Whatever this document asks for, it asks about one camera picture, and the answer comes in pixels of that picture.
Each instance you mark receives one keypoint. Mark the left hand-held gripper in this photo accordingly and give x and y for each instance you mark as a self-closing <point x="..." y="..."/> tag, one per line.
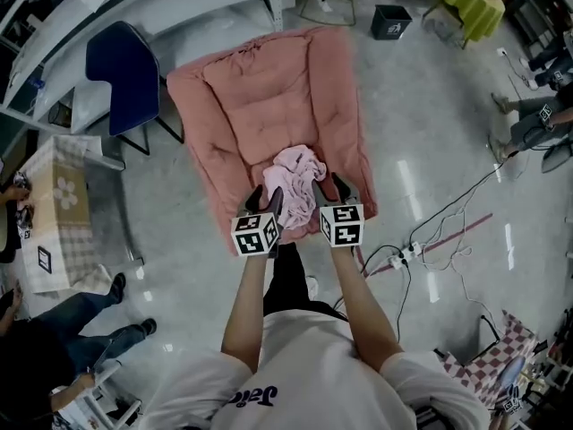
<point x="253" y="235"/>

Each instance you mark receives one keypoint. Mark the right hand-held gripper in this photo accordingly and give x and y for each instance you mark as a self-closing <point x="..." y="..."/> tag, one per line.
<point x="344" y="226"/>

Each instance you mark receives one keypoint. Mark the pink garment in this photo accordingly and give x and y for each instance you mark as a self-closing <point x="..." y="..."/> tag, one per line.
<point x="293" y="182"/>

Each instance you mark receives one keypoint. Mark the pink cushioned lounge chair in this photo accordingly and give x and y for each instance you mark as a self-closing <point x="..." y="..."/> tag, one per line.
<point x="268" y="105"/>

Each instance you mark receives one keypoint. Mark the person's right forearm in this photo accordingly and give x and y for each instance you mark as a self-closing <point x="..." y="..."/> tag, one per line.
<point x="362" y="312"/>

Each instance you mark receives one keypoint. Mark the person's left forearm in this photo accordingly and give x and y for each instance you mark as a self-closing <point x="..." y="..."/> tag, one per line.
<point x="246" y="312"/>

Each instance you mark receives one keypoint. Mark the person's black trousers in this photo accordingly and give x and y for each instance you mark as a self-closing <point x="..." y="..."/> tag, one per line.
<point x="286" y="285"/>

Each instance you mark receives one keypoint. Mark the person's white shoe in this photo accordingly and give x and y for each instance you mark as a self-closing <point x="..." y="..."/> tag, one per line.
<point x="312" y="287"/>

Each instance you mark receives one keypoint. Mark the person's white t-shirt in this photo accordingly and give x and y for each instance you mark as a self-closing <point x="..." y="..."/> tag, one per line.
<point x="322" y="374"/>

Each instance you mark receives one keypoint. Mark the dark trash bin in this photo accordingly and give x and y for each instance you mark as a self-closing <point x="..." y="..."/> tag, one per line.
<point x="389" y="23"/>

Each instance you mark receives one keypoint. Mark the blue chair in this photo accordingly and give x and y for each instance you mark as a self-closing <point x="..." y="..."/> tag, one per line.
<point x="125" y="79"/>

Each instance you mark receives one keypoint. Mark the white shelving unit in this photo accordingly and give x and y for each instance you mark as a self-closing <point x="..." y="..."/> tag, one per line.
<point x="179" y="11"/>

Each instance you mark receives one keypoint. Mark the black white square tag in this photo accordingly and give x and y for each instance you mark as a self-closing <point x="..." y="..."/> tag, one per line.
<point x="45" y="259"/>

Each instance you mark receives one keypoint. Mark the red checkered cloth box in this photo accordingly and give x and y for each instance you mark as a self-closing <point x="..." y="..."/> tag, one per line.
<point x="483" y="370"/>

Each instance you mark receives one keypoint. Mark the blue plate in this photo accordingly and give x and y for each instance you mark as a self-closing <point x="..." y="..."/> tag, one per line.
<point x="512" y="374"/>

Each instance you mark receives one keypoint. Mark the white table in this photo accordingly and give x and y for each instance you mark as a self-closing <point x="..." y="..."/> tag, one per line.
<point x="103" y="397"/>

